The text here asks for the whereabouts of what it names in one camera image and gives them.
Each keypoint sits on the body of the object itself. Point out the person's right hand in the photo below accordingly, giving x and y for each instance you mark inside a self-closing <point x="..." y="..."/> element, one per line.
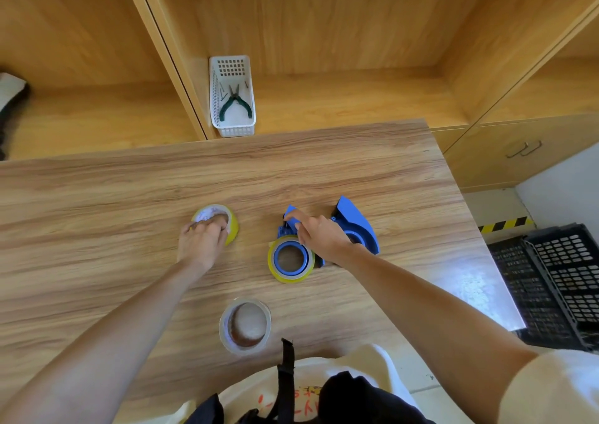
<point x="325" y="239"/>

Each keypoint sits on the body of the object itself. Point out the person's left hand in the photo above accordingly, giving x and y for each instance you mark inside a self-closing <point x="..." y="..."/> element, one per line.
<point x="201" y="243"/>

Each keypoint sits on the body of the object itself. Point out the yellow tape roll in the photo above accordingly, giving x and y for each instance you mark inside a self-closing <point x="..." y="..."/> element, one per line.
<point x="232" y="232"/>
<point x="290" y="279"/>

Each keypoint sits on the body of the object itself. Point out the blue tape dispenser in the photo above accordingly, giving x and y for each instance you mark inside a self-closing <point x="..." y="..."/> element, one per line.
<point x="358" y="218"/>
<point x="277" y="260"/>

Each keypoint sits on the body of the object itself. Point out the clear tape roll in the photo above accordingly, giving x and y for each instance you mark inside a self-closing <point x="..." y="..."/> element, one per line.
<point x="223" y="330"/>

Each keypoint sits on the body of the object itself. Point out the person's right forearm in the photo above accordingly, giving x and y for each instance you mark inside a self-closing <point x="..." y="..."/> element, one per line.
<point x="435" y="320"/>

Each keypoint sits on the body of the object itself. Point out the person's left forearm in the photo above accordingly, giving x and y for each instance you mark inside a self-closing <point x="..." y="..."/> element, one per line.
<point x="103" y="344"/>

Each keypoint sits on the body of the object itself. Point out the white plastic basket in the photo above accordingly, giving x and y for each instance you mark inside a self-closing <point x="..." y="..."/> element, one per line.
<point x="236" y="131"/>

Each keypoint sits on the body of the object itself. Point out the black plastic crate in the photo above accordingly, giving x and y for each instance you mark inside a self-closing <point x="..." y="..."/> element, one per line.
<point x="571" y="269"/>
<point x="524" y="288"/>

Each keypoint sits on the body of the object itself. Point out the wooden shelf cabinet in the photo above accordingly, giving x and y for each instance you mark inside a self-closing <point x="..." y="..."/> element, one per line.
<point x="351" y="21"/>

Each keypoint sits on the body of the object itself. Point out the white electronic scale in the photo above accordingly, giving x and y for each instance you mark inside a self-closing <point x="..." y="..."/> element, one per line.
<point x="9" y="86"/>

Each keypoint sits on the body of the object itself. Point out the white shirt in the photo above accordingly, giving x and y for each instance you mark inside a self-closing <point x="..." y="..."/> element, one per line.
<point x="552" y="386"/>

